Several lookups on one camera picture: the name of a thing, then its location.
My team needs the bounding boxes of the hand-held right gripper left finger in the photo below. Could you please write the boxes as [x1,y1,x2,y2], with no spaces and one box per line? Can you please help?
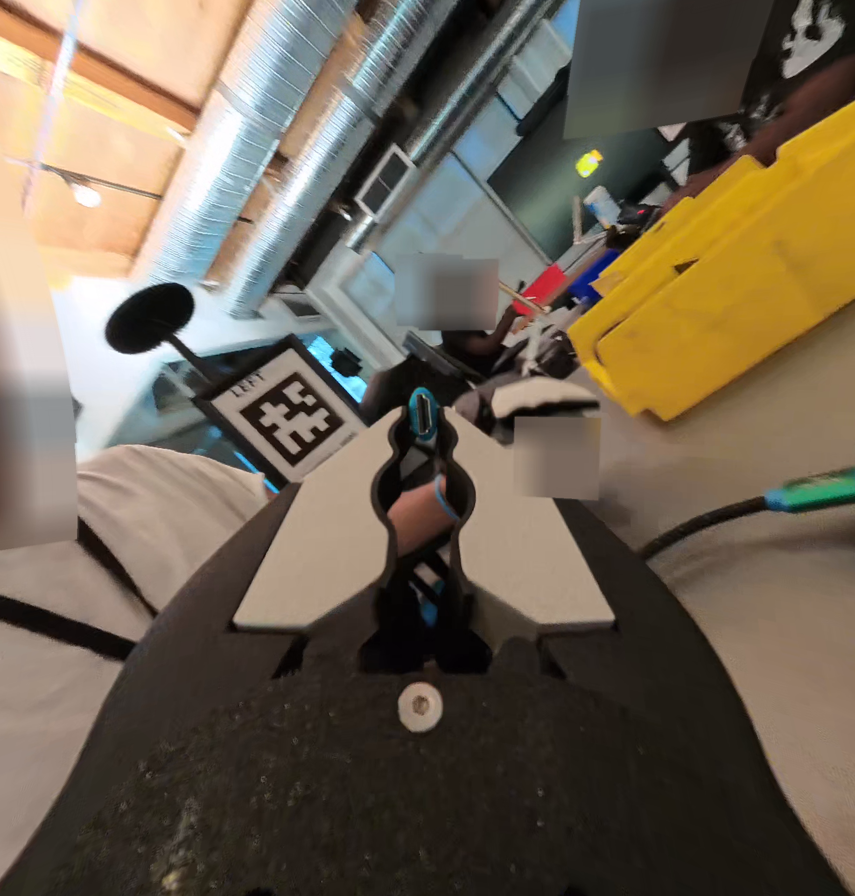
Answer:
[235,404,407,662]

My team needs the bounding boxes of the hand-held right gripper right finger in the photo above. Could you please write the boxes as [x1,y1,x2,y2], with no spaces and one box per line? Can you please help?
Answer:
[450,418,617,659]

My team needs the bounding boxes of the black braided hdmi cable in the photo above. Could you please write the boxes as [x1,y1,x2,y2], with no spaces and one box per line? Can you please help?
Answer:
[386,387,468,631]
[638,467,855,561]

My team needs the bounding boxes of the yellow plastic bin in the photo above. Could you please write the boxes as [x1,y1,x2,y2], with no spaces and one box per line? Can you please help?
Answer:
[565,157,764,368]
[596,91,855,421]

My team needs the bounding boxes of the black round disc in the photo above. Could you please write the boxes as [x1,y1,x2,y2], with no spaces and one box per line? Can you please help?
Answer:
[105,280,221,382]

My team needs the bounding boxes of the silver ventilation duct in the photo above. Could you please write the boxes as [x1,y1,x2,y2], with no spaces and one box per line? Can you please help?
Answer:
[225,0,463,320]
[127,0,361,288]

